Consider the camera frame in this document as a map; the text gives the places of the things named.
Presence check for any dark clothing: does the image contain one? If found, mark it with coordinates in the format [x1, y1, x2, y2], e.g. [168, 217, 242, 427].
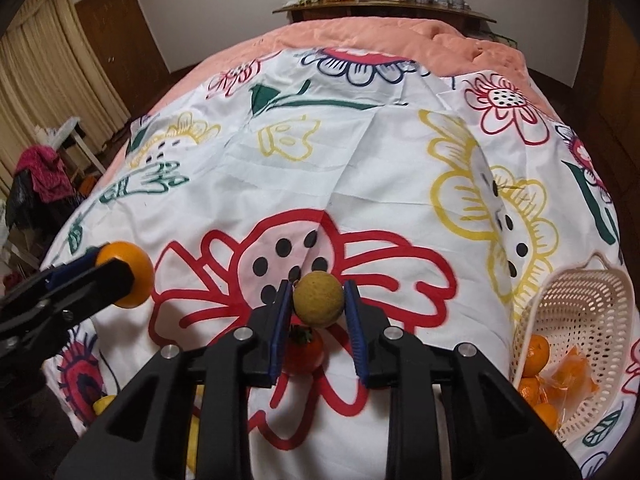
[5, 170, 36, 226]

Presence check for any yellow banana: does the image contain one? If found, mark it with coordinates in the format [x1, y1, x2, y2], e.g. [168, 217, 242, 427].
[94, 385, 206, 476]

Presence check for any wrinkled mandarin orange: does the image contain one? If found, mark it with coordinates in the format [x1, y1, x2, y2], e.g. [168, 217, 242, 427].
[520, 335, 551, 377]

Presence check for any brown wooden wardrobe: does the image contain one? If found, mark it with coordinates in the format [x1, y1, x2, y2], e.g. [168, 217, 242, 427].
[580, 0, 640, 161]

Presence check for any red tomato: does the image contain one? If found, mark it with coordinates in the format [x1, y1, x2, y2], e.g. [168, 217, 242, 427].
[282, 325, 326, 375]

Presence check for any clear orange plastic bag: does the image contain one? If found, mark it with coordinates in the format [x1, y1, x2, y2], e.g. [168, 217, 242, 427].
[540, 346, 600, 407]

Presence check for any beige curtain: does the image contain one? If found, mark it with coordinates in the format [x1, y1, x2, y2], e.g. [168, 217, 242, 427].
[0, 0, 133, 196]

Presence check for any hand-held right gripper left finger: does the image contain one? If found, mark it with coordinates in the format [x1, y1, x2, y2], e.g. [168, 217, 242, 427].
[55, 280, 296, 480]

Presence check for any white floral printed blanket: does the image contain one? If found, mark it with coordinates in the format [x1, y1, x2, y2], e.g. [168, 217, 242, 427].
[40, 47, 631, 480]

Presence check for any round yellow-green fruit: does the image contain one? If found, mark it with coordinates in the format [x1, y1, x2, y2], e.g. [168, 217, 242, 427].
[292, 271, 346, 328]

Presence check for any red clothing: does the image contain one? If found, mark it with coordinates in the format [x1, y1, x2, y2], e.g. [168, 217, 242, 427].
[15, 145, 76, 203]

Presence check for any wooden headboard shelf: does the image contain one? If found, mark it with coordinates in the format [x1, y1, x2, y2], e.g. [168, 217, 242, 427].
[272, 0, 498, 26]

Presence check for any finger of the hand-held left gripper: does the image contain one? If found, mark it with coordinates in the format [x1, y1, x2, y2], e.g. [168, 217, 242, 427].
[30, 259, 136, 333]
[0, 246, 102, 307]

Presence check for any pink blanket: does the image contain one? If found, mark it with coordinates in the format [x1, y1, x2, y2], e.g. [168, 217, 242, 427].
[102, 16, 568, 176]

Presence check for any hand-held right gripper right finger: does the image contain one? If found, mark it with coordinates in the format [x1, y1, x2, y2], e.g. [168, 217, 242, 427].
[342, 280, 583, 480]

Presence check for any small white table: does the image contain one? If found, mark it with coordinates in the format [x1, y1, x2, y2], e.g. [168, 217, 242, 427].
[35, 117, 108, 176]

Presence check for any beige plastic basket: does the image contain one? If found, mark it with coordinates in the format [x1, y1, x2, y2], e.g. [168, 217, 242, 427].
[509, 255, 632, 443]

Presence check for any brown wooden door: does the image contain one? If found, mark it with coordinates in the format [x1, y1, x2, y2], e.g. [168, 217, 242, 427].
[75, 0, 171, 121]

